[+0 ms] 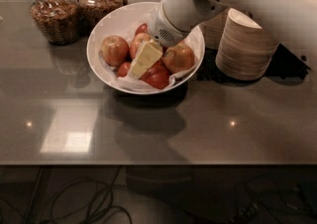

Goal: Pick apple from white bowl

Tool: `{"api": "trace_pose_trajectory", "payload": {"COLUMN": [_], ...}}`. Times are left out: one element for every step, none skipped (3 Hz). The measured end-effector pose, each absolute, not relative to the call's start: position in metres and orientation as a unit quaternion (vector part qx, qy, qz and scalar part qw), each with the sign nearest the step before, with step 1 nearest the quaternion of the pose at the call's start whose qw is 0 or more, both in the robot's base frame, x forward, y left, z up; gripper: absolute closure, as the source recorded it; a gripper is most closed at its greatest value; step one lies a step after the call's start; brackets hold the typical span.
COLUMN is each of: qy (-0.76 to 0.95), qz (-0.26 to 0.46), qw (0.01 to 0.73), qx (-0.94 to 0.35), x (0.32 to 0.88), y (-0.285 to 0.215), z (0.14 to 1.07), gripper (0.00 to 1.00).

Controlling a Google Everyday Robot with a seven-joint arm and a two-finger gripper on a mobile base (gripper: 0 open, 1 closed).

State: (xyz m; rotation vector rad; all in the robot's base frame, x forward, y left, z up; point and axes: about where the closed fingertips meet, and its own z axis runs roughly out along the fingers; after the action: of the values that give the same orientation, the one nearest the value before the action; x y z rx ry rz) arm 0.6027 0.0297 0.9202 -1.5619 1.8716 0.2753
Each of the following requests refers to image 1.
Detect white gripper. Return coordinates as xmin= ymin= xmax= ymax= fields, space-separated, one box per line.
xmin=128 ymin=3 xmax=189 ymax=79

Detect red-yellow apple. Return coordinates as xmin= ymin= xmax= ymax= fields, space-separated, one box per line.
xmin=130 ymin=33 xmax=151 ymax=59

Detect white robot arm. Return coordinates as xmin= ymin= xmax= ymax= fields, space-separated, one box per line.
xmin=149 ymin=0 xmax=317 ymax=68

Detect front red apple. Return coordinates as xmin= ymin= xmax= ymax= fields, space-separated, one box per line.
xmin=141 ymin=62 xmax=169 ymax=89

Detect back dark red apple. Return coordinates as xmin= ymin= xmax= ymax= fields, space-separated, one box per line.
xmin=135 ymin=23 xmax=148 ymax=35

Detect small front-left red apple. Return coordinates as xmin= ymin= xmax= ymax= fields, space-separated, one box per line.
xmin=117 ymin=61 xmax=131 ymax=77

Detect left yellow-red apple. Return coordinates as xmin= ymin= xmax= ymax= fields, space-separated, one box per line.
xmin=100 ymin=36 xmax=129 ymax=66

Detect right yellow-green apple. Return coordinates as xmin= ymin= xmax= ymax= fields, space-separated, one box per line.
xmin=162 ymin=43 xmax=195 ymax=74

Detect white ceramic bowl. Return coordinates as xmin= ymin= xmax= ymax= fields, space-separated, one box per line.
xmin=86 ymin=1 xmax=206 ymax=96

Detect white paper liner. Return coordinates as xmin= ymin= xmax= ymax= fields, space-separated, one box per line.
xmin=98 ymin=3 xmax=203 ymax=93

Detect rear stack of paper bowls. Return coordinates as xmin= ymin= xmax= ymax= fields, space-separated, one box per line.
xmin=199 ymin=8 xmax=229 ymax=50

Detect stack of paper bowls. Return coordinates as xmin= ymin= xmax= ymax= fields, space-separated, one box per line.
xmin=215 ymin=9 xmax=278 ymax=81
xmin=199 ymin=8 xmax=229 ymax=50

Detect middle glass cereal jar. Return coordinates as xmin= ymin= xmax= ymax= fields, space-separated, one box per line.
xmin=78 ymin=0 xmax=125 ymax=33

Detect glass cereal jar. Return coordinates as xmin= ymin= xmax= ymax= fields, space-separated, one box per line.
xmin=78 ymin=0 xmax=125 ymax=33
xmin=30 ymin=0 xmax=80 ymax=45

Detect left glass cereal jar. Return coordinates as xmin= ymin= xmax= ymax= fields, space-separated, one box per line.
xmin=30 ymin=0 xmax=80 ymax=45

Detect front stack of paper bowls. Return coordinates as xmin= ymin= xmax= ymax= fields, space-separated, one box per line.
xmin=215 ymin=9 xmax=278 ymax=81

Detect black floor cables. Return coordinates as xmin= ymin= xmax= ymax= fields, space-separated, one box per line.
xmin=0 ymin=166 xmax=134 ymax=224

